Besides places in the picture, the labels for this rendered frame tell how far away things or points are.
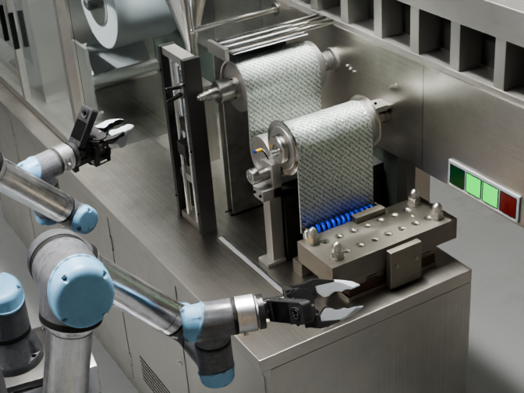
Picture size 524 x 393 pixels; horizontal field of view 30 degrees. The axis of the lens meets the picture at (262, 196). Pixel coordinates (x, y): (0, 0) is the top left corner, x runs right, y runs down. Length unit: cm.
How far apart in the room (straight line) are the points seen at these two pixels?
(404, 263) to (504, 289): 168
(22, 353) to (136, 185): 84
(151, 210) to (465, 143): 104
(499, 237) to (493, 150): 218
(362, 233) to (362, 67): 47
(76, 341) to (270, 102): 109
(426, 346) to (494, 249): 180
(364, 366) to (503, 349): 136
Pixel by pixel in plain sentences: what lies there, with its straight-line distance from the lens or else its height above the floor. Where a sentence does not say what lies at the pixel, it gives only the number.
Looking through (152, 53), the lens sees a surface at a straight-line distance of 337.
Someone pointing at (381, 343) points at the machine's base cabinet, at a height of 79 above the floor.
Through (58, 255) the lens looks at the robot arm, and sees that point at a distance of 178.
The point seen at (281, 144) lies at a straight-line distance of 248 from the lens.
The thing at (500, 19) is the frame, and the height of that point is 162.
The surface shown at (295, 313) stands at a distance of 189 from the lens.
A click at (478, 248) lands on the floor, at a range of 445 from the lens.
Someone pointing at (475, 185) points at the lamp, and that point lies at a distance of 246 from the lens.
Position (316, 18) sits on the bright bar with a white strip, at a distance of 281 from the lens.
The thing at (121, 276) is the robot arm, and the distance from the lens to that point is 197.
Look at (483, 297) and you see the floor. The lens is 414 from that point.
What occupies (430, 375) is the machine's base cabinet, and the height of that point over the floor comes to 61.
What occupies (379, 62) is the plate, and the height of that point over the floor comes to 139.
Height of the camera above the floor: 236
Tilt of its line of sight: 29 degrees down
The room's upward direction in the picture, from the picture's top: 4 degrees counter-clockwise
